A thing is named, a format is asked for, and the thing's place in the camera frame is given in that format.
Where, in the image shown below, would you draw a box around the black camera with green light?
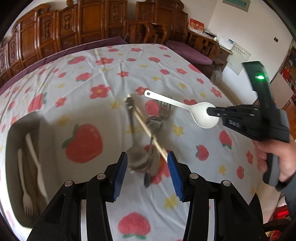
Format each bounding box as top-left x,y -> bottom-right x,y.
242,61 -> 278,139

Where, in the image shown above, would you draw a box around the grey metal utensil tray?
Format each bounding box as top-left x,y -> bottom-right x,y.
5,111 -> 59,228

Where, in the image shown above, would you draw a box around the white wall panel box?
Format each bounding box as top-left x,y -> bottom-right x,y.
226,43 -> 251,75

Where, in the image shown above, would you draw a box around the red paper box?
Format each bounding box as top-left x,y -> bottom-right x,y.
188,18 -> 204,33

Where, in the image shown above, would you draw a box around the large steel spoon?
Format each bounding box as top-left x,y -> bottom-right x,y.
125,94 -> 149,172

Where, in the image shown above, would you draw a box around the person right hand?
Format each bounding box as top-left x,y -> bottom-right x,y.
252,136 -> 296,183

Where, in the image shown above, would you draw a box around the steel fork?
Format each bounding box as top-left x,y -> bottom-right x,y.
144,102 -> 171,188

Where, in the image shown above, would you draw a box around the green wall sign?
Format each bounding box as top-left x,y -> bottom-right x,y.
222,0 -> 251,12

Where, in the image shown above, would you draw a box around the wooden chopstick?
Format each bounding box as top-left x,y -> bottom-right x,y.
125,94 -> 168,162

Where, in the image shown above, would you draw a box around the wooden armchair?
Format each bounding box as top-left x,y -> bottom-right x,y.
123,20 -> 170,45

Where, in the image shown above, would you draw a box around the floral strawberry tablecloth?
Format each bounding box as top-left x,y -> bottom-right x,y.
1,44 -> 261,240

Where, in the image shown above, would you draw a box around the purple seat cushion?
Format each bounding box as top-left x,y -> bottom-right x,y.
166,40 -> 212,65

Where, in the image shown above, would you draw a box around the white plastic ladle spoon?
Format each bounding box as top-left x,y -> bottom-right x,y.
144,90 -> 219,129

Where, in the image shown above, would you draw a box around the carved wooden bench backrest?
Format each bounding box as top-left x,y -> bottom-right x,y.
1,1 -> 188,84

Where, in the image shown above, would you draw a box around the grey sleeve forearm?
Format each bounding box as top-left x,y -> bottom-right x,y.
276,173 -> 296,217

